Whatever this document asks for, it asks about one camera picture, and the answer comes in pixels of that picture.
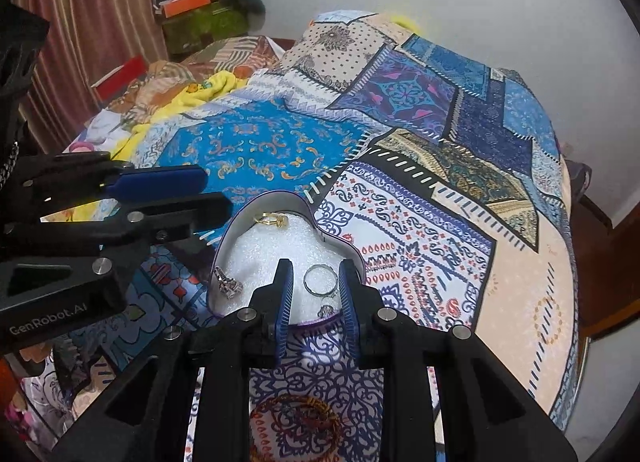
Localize purple heart-shaped jewelry tin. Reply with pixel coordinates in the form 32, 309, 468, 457
205, 189, 368, 329

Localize yellow cloth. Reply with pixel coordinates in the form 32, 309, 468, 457
44, 70, 249, 223

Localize red book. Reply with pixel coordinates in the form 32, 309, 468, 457
91, 55, 146, 104

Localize red and gold bangles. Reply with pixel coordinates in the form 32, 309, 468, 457
250, 395, 344, 462

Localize green mossy box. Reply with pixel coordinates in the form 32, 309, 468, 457
160, 2, 248, 59

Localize patchwork blue bedspread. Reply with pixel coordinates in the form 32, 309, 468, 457
8, 9, 582, 462

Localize orange box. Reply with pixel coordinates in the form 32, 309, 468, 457
160, 0, 212, 18

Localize striped brown curtain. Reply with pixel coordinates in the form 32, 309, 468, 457
12, 0, 167, 152

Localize wooden door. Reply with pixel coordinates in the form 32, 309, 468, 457
570, 197, 640, 339

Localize dark purple bag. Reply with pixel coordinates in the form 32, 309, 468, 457
565, 159, 592, 204

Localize silver stone ring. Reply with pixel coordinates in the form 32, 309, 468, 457
214, 266, 245, 301

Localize plain silver band ring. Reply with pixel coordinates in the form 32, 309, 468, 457
302, 263, 340, 298

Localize gold ring in tin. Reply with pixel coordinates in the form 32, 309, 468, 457
252, 211, 291, 229

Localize black white braided strap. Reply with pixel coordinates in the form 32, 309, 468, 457
0, 140, 22, 188

